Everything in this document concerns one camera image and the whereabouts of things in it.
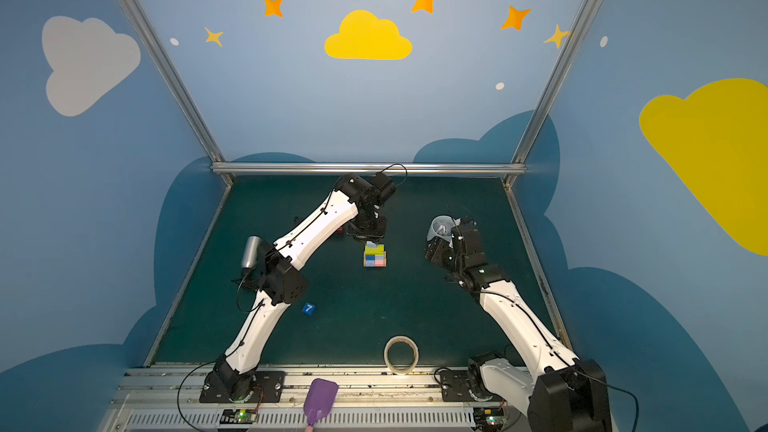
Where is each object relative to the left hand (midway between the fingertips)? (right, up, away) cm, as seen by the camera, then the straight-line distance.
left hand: (379, 241), depth 86 cm
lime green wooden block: (0, -4, +7) cm, 8 cm away
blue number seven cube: (-21, -20, 0) cm, 29 cm away
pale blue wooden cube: (-2, -1, -2) cm, 3 cm away
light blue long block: (-3, -8, +9) cm, 13 cm away
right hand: (+17, -1, -2) cm, 17 cm away
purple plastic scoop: (-14, -37, -14) cm, 43 cm away
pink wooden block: (0, -8, +10) cm, 13 cm away
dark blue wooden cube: (-3, -6, +9) cm, 12 cm away
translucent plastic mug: (+21, +3, +18) cm, 28 cm away
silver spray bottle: (-43, -5, +10) cm, 44 cm away
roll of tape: (+9, -27, -6) cm, 29 cm away
